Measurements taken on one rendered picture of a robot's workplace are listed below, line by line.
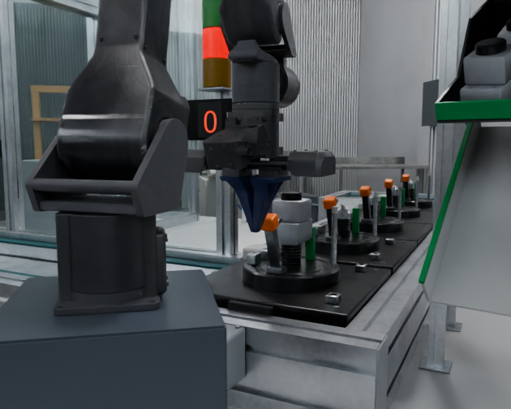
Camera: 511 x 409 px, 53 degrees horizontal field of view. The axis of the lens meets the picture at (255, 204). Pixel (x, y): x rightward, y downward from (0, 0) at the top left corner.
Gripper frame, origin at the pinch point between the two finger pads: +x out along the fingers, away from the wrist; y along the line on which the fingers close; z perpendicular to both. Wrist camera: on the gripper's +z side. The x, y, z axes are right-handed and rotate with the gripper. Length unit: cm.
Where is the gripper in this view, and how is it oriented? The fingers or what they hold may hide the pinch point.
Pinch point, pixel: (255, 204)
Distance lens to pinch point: 62.9
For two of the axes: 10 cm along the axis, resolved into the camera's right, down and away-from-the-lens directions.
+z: -4.4, 1.2, -8.9
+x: 0.0, 9.9, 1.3
